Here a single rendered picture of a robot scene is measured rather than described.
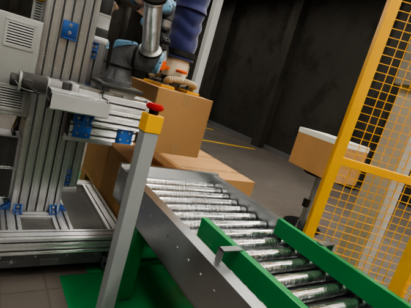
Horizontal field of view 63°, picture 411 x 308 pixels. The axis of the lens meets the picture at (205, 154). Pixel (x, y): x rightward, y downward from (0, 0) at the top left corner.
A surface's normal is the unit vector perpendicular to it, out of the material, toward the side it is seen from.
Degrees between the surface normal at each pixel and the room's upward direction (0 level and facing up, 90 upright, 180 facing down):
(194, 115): 90
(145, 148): 90
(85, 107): 90
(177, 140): 90
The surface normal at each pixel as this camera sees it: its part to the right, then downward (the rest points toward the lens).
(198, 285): -0.81, -0.12
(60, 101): 0.52, 0.31
